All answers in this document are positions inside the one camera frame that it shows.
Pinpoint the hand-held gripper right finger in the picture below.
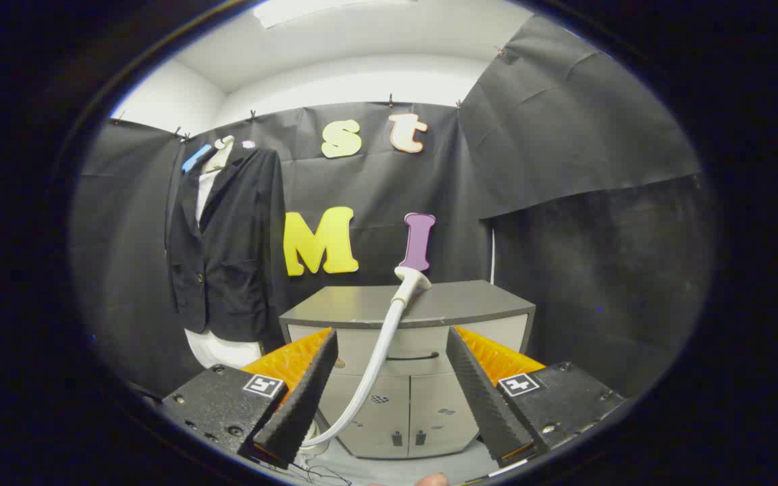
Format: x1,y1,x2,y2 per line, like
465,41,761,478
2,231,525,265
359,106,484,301
446,325,626,468

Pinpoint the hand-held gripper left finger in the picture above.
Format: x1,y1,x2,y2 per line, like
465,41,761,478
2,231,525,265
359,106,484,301
161,327,339,470

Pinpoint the white garment steamer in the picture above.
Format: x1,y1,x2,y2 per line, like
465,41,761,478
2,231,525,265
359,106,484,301
298,266,433,454

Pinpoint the black suit jacket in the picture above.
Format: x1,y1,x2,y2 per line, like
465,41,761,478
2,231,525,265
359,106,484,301
165,145,288,352

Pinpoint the grey cabinet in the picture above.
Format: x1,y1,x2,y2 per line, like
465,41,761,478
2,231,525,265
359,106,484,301
279,280,536,460

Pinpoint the black backdrop cloth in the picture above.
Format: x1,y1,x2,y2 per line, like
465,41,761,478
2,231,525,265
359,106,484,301
68,13,721,406

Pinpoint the row of black cloth clips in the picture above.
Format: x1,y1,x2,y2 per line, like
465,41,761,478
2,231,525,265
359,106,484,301
112,44,506,142

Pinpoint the ceiling light panel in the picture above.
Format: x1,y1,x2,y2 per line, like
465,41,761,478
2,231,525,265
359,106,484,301
254,0,420,29

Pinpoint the thin black cable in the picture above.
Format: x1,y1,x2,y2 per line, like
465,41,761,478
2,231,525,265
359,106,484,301
291,458,355,486

